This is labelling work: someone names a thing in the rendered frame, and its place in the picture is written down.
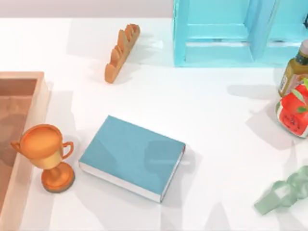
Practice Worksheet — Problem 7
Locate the blue book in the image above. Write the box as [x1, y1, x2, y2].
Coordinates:
[78, 115, 187, 204]

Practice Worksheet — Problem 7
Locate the long brown bread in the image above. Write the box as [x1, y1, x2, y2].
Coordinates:
[104, 24, 141, 85]

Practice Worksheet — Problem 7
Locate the salmon-coloured shallow box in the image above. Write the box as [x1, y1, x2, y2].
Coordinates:
[0, 71, 50, 231]

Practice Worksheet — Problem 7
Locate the olive green bottle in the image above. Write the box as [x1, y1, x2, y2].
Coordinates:
[278, 39, 308, 98]

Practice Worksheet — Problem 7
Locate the light blue rack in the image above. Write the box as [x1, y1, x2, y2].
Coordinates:
[172, 0, 308, 68]

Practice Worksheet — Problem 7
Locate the pale green glass bottle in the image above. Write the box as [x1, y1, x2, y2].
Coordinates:
[254, 165, 308, 215]

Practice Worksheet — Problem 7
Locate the orange trophy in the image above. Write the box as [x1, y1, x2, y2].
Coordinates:
[10, 124, 76, 193]

